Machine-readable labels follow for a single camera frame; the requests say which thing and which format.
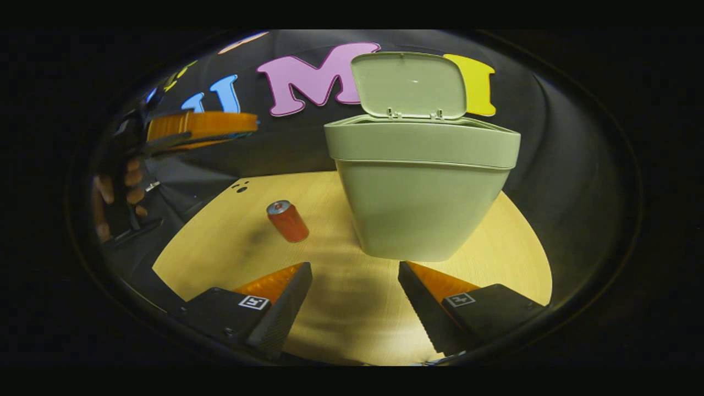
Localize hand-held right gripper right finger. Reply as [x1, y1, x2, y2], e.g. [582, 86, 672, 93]
[398, 261, 548, 357]

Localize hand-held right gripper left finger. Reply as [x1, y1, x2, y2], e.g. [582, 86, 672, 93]
[175, 262, 313, 361]

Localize orange pop can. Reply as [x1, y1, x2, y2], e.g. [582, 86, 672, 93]
[266, 200, 310, 244]

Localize cream desktop garbage bin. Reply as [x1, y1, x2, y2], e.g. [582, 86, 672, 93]
[323, 52, 521, 262]

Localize wooden desktop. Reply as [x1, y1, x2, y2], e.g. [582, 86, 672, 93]
[152, 170, 553, 366]

